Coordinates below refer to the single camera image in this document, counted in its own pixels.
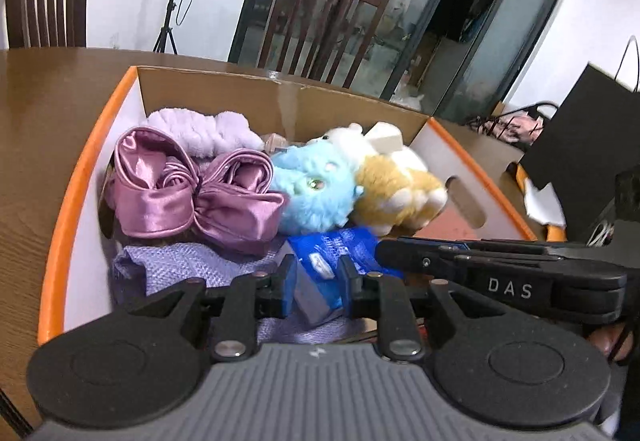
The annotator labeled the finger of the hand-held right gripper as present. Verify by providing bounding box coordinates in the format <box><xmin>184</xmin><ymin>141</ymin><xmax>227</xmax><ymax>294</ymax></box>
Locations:
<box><xmin>374</xmin><ymin>240</ymin><xmax>472</xmax><ymax>283</ymax></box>
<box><xmin>399</xmin><ymin>235</ymin><xmax>552</xmax><ymax>254</ymax></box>

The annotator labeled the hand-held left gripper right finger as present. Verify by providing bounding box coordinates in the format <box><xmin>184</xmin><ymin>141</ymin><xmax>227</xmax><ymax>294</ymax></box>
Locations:
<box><xmin>338</xmin><ymin>256</ymin><xmax>516</xmax><ymax>362</ymax></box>

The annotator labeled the blue fluffy plush toy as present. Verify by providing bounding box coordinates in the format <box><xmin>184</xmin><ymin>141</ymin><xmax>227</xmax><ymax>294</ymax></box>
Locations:
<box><xmin>269</xmin><ymin>142</ymin><xmax>364</xmax><ymax>236</ymax></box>

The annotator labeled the purple fluffy headband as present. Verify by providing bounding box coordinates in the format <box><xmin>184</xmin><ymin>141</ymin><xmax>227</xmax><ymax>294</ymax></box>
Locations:
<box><xmin>144</xmin><ymin>107</ymin><xmax>265</xmax><ymax>161</ymax></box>

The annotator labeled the white wedge sponge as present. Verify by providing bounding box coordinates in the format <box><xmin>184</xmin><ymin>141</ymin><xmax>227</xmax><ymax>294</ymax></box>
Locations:
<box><xmin>363</xmin><ymin>120</ymin><xmax>404</xmax><ymax>156</ymax></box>

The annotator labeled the pink cloth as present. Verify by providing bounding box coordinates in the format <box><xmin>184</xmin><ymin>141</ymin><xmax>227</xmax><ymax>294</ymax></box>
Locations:
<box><xmin>492</xmin><ymin>113</ymin><xmax>546</xmax><ymax>145</ymax></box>

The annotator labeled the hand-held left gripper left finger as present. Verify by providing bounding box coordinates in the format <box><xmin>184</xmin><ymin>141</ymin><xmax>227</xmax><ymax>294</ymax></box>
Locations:
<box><xmin>117</xmin><ymin>253</ymin><xmax>300</xmax><ymax>363</ymax></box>

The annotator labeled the yellow white plush toy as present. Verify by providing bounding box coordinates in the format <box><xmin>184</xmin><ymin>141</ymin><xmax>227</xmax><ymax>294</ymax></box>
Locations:
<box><xmin>305</xmin><ymin>122</ymin><xmax>448</xmax><ymax>237</ymax></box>

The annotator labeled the black paper bag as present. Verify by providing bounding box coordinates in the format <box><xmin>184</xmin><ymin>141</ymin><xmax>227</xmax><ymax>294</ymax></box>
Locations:
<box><xmin>517</xmin><ymin>62</ymin><xmax>640</xmax><ymax>242</ymax></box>

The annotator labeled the mauve satin bow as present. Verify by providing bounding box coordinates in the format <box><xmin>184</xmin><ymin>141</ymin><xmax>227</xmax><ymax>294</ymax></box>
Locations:
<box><xmin>103</xmin><ymin>126</ymin><xmax>290</xmax><ymax>256</ymax></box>

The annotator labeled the blue white tissue packet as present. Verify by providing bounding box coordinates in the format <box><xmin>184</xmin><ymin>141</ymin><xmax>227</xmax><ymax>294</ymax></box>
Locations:
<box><xmin>284</xmin><ymin>226</ymin><xmax>406</xmax><ymax>322</ymax></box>

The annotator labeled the red orange cardboard box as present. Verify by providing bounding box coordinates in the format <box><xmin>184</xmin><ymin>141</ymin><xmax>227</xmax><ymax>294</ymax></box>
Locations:
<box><xmin>37</xmin><ymin>64</ymin><xmax>541</xmax><ymax>346</ymax></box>

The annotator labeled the person's right hand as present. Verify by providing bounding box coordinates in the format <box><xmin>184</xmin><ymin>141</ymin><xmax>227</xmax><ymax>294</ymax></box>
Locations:
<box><xmin>589</xmin><ymin>323</ymin><xmax>629</xmax><ymax>365</ymax></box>

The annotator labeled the purple knitted cloth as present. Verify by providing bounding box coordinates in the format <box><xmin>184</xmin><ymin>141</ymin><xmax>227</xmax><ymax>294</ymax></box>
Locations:
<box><xmin>110</xmin><ymin>240</ymin><xmax>371</xmax><ymax>347</ymax></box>

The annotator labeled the orange white wrapper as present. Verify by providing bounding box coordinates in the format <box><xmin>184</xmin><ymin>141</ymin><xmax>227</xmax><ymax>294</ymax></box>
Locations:
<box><xmin>512</xmin><ymin>160</ymin><xmax>569</xmax><ymax>242</ymax></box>

